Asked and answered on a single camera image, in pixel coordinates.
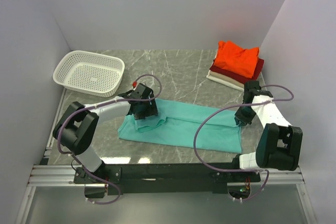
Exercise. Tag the white perforated plastic basket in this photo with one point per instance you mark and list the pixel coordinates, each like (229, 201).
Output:
(90, 73)

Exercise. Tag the teal t-shirt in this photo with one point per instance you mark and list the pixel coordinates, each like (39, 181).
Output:
(177, 123)

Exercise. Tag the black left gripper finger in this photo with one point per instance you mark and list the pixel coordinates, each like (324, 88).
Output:
(139, 116)
(153, 108)

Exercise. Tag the folded dark red t-shirt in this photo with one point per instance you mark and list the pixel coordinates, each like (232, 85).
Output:
(238, 77)

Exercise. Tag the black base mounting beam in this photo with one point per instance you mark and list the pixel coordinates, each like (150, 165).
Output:
(161, 178)

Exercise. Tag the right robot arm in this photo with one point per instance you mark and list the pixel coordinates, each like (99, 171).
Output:
(280, 142)

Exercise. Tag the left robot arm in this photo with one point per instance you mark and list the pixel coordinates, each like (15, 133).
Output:
(76, 128)

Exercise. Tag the aluminium extrusion rail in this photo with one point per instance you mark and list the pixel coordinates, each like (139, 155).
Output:
(63, 176)

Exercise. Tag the folded white t-shirt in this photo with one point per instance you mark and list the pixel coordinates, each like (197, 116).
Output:
(223, 82)

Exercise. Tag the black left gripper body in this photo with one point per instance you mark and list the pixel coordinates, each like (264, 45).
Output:
(145, 108)

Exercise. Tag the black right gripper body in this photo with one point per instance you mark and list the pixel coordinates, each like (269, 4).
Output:
(246, 114)

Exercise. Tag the folded orange t-shirt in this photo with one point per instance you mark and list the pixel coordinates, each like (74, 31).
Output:
(236, 59)

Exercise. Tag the folded beige t-shirt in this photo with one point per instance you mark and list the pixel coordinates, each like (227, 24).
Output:
(226, 78)

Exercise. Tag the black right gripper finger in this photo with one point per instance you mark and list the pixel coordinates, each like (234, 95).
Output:
(238, 118)
(245, 122)

